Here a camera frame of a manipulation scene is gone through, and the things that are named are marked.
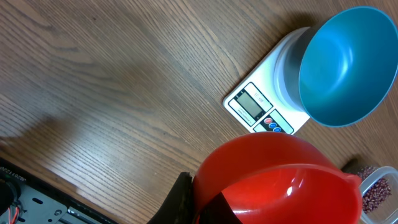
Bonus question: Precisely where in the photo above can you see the clear plastic food container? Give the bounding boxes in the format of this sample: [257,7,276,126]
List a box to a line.
[358,166,397,224]

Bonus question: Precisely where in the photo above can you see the teal blue bowl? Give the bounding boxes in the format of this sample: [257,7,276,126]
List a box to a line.
[283,6,397,128]

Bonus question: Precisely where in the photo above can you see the red scoop with blue handle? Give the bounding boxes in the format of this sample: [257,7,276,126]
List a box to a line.
[193,132,362,223]

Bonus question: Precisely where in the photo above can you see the red adzuki beans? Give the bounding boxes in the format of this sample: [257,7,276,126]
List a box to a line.
[358,166,392,214]

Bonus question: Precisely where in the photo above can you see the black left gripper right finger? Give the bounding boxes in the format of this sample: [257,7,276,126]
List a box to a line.
[199,192,242,224]

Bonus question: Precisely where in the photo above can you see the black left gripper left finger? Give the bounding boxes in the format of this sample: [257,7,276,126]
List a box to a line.
[148,172,194,224]

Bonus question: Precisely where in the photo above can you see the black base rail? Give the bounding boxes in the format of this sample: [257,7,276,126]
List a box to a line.
[1,159,116,224]

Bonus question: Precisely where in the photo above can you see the white digital kitchen scale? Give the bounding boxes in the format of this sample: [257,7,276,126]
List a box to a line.
[223,27,310,134]

